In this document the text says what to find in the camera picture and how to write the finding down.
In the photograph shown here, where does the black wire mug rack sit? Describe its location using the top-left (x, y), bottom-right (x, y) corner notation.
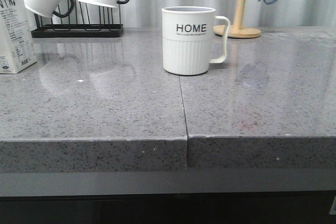
top-left (31, 0), bottom-right (123, 38)

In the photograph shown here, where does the white HOME cup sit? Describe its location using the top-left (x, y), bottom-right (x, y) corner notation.
top-left (162, 6), bottom-right (230, 76)

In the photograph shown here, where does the wooden mug tree stand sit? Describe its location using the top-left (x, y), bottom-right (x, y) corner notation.
top-left (228, 0), bottom-right (261, 39)

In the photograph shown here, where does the Pascual whole milk carton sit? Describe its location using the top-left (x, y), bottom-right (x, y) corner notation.
top-left (1, 0), bottom-right (37, 74)

